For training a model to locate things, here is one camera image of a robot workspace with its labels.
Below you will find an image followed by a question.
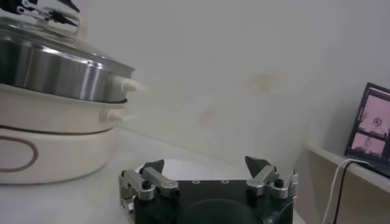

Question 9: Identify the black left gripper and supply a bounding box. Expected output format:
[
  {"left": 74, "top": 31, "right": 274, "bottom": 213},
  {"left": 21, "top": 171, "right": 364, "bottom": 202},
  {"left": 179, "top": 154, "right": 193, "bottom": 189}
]
[{"left": 0, "top": 0, "right": 82, "bottom": 27}]

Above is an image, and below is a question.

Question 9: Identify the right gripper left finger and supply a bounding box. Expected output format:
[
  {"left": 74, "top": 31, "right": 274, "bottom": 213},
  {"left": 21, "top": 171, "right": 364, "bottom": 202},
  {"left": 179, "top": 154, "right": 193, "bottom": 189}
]
[{"left": 118, "top": 158, "right": 180, "bottom": 201}]

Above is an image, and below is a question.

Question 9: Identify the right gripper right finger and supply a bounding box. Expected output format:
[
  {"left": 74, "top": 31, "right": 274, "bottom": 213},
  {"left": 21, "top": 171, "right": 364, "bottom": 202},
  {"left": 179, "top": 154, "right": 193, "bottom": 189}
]
[{"left": 244, "top": 155, "right": 299, "bottom": 200}]

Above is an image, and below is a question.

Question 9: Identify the round glass pot lid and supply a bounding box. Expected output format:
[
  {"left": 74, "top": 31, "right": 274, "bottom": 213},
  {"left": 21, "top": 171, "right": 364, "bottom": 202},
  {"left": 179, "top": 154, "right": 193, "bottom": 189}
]
[{"left": 0, "top": 12, "right": 137, "bottom": 74}]

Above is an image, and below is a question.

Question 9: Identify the stainless steel steamer basket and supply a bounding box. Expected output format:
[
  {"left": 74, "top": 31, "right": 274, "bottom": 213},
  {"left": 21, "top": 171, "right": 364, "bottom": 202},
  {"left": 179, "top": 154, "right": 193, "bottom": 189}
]
[{"left": 0, "top": 36, "right": 147, "bottom": 104}]

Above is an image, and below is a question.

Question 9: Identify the white side desk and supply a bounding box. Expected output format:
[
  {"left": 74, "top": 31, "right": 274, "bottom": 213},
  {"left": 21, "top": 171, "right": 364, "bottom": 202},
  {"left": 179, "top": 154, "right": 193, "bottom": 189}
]
[{"left": 294, "top": 142, "right": 390, "bottom": 224}]

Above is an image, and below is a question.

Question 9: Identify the round white plate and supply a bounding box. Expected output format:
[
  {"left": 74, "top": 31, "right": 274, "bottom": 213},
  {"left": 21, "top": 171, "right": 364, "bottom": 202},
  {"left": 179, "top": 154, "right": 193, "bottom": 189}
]
[{"left": 133, "top": 156, "right": 254, "bottom": 183}]

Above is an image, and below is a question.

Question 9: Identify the cream electric cooker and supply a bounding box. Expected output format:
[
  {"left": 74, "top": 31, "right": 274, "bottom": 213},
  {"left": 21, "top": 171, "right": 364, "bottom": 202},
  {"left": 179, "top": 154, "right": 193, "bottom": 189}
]
[{"left": 0, "top": 83, "right": 137, "bottom": 185}]

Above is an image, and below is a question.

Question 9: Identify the black open laptop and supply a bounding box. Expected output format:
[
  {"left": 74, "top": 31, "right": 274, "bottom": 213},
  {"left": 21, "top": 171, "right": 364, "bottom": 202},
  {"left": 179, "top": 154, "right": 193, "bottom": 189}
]
[{"left": 344, "top": 82, "right": 390, "bottom": 179}]

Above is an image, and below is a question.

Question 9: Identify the white laptop cable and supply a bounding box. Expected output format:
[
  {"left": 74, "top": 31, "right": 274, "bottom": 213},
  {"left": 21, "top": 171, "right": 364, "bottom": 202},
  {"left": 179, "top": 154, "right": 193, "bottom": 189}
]
[{"left": 321, "top": 158, "right": 371, "bottom": 224}]

